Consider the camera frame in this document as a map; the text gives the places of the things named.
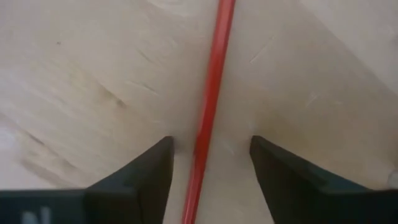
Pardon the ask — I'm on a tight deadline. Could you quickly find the red pencil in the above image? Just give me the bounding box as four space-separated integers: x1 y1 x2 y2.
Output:
181 0 237 224

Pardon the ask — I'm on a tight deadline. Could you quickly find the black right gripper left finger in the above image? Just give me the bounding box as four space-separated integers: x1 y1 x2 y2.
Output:
0 135 174 224

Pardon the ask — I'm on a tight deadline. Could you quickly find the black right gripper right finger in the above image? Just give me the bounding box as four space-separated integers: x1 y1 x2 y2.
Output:
249 135 398 224

